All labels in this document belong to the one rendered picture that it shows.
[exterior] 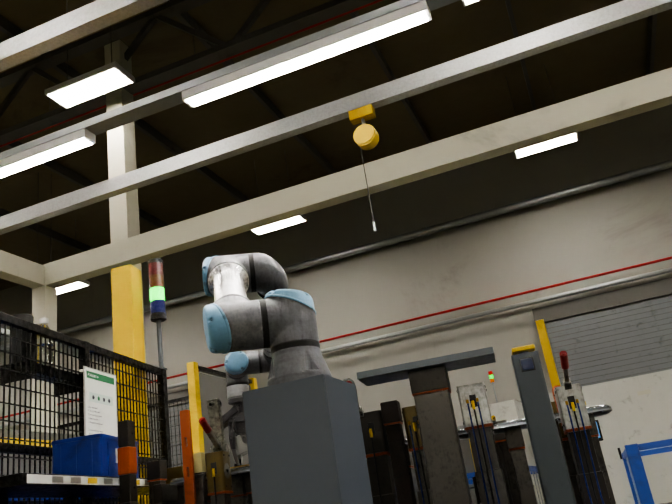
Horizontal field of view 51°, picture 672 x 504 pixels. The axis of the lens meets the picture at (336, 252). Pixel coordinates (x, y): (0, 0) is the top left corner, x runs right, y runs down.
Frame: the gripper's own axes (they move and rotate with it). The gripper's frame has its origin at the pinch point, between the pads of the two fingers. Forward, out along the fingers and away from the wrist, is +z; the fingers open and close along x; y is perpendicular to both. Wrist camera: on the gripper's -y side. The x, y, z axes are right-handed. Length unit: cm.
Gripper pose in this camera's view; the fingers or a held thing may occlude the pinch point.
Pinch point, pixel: (237, 461)
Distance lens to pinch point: 243.9
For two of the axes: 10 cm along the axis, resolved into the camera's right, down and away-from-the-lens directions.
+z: 1.2, 9.3, -3.5
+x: 2.4, 3.2, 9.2
